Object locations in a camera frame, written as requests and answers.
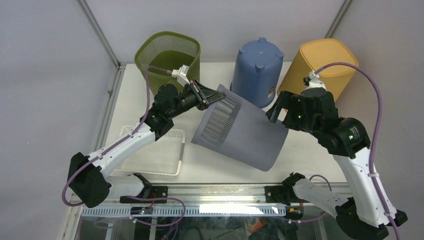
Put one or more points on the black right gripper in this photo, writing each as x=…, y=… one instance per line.
x=288, y=100

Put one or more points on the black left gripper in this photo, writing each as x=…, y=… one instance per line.
x=206, y=92

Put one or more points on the dark grey basket liner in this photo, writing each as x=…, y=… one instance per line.
x=238, y=129

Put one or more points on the blue plastic bucket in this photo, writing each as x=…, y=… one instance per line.
x=257, y=71

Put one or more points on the olive green ribbed basket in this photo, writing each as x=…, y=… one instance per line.
x=168, y=50

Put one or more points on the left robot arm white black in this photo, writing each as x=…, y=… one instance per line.
x=89, y=176

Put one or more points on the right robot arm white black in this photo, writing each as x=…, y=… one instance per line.
x=367, y=213

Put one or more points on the white perforated plastic tray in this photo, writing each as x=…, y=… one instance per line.
x=162, y=158

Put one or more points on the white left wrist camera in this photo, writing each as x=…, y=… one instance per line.
x=181, y=75

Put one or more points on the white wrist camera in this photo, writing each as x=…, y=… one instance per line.
x=181, y=75
x=313, y=81

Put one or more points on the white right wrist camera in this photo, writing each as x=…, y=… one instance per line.
x=313, y=81

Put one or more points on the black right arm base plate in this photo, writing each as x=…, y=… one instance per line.
x=280, y=194

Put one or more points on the aluminium frame rail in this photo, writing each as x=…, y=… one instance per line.
x=192, y=194

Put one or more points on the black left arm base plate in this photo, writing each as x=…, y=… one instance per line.
x=155, y=192

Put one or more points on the white slotted cable duct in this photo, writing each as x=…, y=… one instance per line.
x=202, y=210

